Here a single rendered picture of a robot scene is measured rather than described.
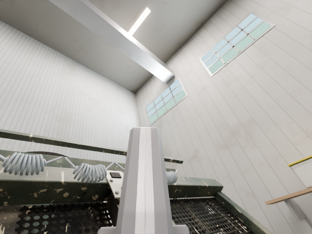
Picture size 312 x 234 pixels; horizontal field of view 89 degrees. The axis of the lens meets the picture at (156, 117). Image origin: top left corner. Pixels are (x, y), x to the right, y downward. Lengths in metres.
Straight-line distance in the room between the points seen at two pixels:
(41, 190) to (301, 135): 3.16
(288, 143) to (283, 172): 0.45
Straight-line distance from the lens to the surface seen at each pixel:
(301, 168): 2.51
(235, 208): 1.42
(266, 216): 3.22
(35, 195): 0.77
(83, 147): 0.68
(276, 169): 3.18
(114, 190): 0.76
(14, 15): 5.48
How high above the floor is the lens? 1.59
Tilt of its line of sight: 38 degrees up
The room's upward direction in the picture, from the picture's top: 15 degrees counter-clockwise
